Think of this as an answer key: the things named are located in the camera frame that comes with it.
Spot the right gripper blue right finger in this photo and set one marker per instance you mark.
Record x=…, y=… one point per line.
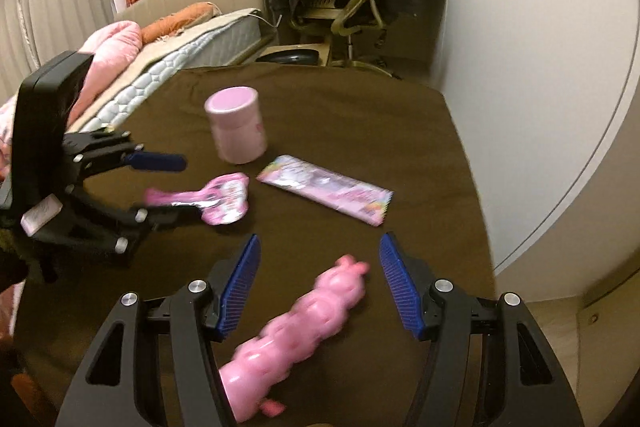
x=409, y=280

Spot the purple candy wrapper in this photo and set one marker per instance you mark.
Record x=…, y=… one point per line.
x=354, y=198

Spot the beige bed sheet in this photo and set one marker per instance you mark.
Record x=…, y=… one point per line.
x=175, y=46

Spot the pink floral quilt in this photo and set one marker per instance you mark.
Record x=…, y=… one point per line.
x=113, y=47

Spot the pink cylindrical jar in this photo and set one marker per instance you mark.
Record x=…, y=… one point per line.
x=236, y=122

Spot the pink caterpillar toy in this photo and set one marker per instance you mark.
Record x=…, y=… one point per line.
x=266, y=359

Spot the orange pillow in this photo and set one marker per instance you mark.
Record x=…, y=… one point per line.
x=170, y=25

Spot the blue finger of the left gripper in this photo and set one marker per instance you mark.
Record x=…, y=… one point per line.
x=149, y=161
x=166, y=217

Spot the office chair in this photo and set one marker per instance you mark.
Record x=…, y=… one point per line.
x=341, y=18

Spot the quilted mattress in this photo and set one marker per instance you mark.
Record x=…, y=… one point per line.
x=190, y=61

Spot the black round bin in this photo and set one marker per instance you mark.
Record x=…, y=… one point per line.
x=307, y=57

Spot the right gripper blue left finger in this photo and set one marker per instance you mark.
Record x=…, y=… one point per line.
x=237, y=286

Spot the pink pig snack wrapper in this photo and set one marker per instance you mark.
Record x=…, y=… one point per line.
x=222, y=201

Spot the beige window curtain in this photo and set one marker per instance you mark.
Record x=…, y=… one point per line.
x=34, y=31

